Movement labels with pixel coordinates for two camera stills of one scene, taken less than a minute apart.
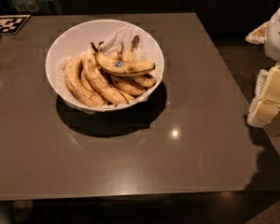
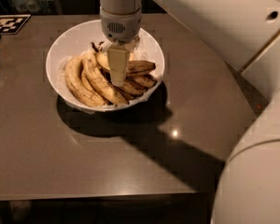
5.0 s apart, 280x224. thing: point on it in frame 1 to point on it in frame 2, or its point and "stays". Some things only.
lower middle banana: x=127 y=87 stays
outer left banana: x=75 y=82 stays
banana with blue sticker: x=122 y=67 stays
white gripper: x=278 y=35 to x=120 y=27
